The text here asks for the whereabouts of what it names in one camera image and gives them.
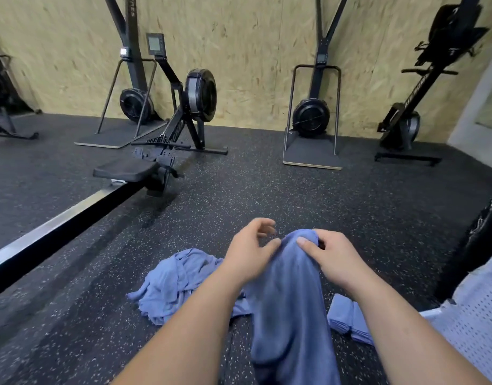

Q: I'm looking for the person's right forearm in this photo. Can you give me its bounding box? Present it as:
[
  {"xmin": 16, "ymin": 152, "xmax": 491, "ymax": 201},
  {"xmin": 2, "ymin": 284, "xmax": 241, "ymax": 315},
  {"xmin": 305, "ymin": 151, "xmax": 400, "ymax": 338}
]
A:
[{"xmin": 346, "ymin": 276, "xmax": 491, "ymax": 385}]

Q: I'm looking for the black fan bike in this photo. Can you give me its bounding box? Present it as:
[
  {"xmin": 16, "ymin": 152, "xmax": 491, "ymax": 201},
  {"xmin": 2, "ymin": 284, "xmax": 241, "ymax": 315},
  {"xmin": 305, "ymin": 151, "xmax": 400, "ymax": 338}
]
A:
[{"xmin": 0, "ymin": 36, "xmax": 40, "ymax": 141}]

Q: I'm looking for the white perforated metal rack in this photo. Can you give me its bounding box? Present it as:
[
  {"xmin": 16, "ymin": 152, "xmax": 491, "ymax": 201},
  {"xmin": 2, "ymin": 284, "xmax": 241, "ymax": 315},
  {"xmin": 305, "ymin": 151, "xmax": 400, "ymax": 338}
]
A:
[{"xmin": 418, "ymin": 246, "xmax": 492, "ymax": 385}]

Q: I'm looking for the person's left hand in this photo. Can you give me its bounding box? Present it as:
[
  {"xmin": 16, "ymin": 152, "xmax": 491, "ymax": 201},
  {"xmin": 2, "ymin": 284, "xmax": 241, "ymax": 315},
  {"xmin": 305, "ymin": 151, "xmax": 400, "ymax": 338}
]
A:
[{"xmin": 220, "ymin": 218, "xmax": 282, "ymax": 290}]

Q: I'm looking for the black printed punching bag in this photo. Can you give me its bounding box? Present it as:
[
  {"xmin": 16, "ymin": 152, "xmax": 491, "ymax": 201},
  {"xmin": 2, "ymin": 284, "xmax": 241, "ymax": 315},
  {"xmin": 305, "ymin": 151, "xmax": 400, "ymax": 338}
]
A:
[{"xmin": 434, "ymin": 184, "xmax": 492, "ymax": 302}]

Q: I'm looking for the black rowing machine with rail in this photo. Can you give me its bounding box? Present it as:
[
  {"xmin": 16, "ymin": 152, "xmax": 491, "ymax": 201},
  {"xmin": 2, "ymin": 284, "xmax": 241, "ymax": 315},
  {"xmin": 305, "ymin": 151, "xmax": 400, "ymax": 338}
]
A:
[{"xmin": 0, "ymin": 32, "xmax": 229, "ymax": 302}]

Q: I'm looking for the blue towel with wave print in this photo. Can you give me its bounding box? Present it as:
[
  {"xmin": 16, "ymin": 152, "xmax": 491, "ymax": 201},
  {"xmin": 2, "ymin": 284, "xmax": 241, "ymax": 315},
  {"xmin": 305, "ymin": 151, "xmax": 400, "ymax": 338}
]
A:
[{"xmin": 354, "ymin": 312, "xmax": 377, "ymax": 347}]

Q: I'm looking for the plain blue towel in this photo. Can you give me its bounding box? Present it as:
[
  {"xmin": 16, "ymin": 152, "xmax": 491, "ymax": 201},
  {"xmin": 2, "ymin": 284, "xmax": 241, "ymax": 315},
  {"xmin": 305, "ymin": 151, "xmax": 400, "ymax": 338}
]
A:
[
  {"xmin": 327, "ymin": 294, "xmax": 361, "ymax": 337},
  {"xmin": 244, "ymin": 228, "xmax": 343, "ymax": 385}
]

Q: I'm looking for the person's left forearm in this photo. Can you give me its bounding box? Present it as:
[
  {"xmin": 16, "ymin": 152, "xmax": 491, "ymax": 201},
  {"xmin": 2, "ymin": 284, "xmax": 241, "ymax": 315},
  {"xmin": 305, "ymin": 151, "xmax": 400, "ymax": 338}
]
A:
[{"xmin": 110, "ymin": 272, "xmax": 251, "ymax": 385}]

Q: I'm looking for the black ski trainer grey platform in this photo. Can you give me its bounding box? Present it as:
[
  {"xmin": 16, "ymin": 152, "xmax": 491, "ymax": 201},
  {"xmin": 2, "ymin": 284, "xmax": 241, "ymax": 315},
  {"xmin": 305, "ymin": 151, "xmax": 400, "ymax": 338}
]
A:
[{"xmin": 75, "ymin": 0, "xmax": 168, "ymax": 150}]

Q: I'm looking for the person's right hand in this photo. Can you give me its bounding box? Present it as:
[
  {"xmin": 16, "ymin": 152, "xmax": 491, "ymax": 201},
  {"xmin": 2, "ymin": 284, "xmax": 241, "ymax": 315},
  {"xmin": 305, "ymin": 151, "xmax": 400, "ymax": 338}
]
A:
[{"xmin": 296, "ymin": 229, "xmax": 377, "ymax": 298}]

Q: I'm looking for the black upright exercise machine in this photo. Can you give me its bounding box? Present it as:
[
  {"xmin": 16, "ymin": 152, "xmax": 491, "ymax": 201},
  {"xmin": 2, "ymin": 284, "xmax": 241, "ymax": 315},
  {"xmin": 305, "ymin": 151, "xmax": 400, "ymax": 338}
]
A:
[{"xmin": 374, "ymin": 0, "xmax": 490, "ymax": 167}]

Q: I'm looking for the blue towel pile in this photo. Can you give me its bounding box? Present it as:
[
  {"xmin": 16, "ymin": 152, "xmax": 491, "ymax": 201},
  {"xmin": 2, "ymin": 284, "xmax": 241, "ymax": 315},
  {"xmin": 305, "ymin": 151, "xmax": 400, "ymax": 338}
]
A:
[{"xmin": 126, "ymin": 248, "xmax": 257, "ymax": 327}]

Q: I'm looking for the black ski trainer wooden-edged platform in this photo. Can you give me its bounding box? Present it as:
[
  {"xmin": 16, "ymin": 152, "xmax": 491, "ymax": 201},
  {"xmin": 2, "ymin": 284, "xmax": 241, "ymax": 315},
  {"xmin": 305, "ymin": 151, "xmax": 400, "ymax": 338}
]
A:
[{"xmin": 282, "ymin": 0, "xmax": 344, "ymax": 171}]

